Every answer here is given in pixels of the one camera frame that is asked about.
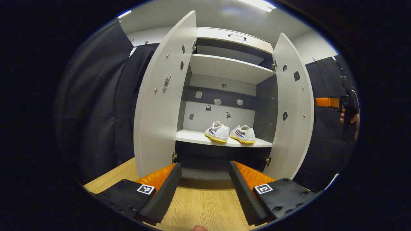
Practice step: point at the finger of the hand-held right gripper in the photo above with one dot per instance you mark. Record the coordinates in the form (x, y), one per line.
(327, 102)

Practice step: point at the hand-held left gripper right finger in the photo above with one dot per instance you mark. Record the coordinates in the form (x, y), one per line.
(242, 195)

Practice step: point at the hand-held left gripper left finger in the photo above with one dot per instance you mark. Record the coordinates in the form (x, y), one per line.
(165, 195)

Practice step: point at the white shoe cabinet door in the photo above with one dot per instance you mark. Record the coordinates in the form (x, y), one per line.
(295, 134)
(160, 128)

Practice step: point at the white shoe yellow sole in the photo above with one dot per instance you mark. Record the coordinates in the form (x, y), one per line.
(244, 133)
(219, 132)

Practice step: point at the white grey shoe cabinet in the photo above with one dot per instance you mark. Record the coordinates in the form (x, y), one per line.
(221, 109)

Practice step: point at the white cabinet shelf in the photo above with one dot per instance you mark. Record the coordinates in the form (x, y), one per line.
(224, 67)
(192, 136)

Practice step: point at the white cabinet drawer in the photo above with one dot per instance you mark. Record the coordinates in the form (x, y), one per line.
(218, 35)

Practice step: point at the black backdrop cloth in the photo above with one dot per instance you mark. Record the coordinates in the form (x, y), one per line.
(96, 112)

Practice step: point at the large ceiling light panel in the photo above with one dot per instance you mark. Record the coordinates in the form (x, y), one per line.
(257, 4)

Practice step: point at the narrow ceiling light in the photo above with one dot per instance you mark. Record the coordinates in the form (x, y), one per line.
(124, 14)

